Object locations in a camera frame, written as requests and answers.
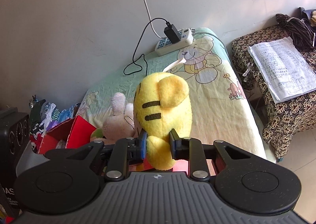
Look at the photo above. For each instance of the cartoon print bed sheet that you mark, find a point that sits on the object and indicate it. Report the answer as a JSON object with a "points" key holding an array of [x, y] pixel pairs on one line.
{"points": [[220, 108]]}

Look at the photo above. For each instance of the colourful clothes pile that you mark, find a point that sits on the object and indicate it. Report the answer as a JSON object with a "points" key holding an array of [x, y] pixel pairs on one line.
{"points": [[45, 115]]}

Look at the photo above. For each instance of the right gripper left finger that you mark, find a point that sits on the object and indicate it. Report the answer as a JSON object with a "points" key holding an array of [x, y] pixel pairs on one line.
{"points": [[88, 161]]}

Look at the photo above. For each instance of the yellow tiger plush toy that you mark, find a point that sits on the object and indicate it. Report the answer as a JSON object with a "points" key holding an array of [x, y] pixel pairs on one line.
{"points": [[162, 103]]}

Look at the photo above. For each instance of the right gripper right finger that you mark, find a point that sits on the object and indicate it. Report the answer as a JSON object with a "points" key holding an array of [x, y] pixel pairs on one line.
{"points": [[197, 154]]}

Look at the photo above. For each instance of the black speaker box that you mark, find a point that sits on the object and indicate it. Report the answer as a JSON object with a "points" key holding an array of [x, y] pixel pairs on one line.
{"points": [[14, 138]]}

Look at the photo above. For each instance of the floral covered side table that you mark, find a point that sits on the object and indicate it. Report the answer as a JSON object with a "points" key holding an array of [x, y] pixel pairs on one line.
{"points": [[284, 119]]}

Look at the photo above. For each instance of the white bunny plush toy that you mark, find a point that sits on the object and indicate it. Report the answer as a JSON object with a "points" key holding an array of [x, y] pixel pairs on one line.
{"points": [[120, 124]]}

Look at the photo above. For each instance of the black charger adapter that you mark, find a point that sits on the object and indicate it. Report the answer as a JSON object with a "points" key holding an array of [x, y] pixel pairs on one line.
{"points": [[172, 33]]}

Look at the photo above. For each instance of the dark striped cloth bundle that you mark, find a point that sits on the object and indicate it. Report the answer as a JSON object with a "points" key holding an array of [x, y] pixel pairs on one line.
{"points": [[302, 35]]}

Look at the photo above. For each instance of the red cardboard box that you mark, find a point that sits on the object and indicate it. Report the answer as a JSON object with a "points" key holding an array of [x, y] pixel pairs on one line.
{"points": [[75, 132]]}

